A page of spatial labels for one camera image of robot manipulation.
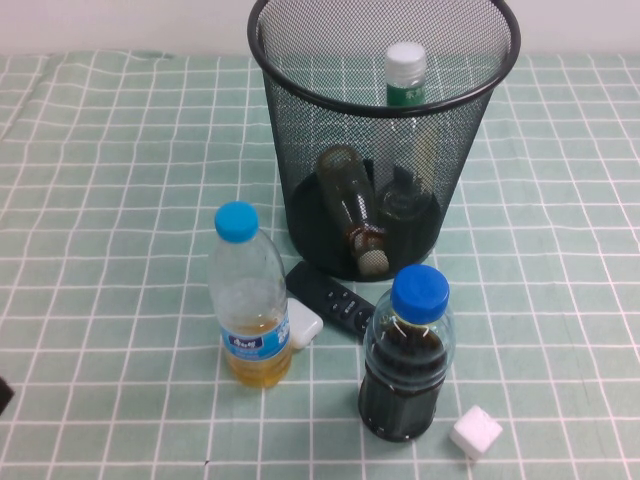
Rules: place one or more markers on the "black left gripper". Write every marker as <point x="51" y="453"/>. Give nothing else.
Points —
<point x="5" y="395"/>

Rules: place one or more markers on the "beige cap brown label bottle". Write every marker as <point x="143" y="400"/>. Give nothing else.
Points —
<point x="347" y="190"/>

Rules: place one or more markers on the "white cap green label bottle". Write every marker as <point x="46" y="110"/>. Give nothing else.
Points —
<point x="405" y="90"/>

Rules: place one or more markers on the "black mesh wastebasket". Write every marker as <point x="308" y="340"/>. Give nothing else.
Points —
<point x="310" y="220"/>

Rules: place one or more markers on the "green checked tablecloth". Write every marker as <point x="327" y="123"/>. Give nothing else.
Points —
<point x="100" y="250"/>

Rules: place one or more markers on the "light-blue cap yellow liquid bottle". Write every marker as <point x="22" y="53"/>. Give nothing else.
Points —
<point x="249" y="292"/>

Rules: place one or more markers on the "white earbuds case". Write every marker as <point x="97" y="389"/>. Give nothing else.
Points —
<point x="306" y="322"/>

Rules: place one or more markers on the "black remote control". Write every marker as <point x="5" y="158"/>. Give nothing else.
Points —
<point x="320" y="296"/>

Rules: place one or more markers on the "blue cap dark liquid bottle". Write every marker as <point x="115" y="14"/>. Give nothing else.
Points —
<point x="402" y="380"/>

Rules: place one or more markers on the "white cube charger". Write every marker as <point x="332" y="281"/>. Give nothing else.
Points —
<point x="475" y="431"/>

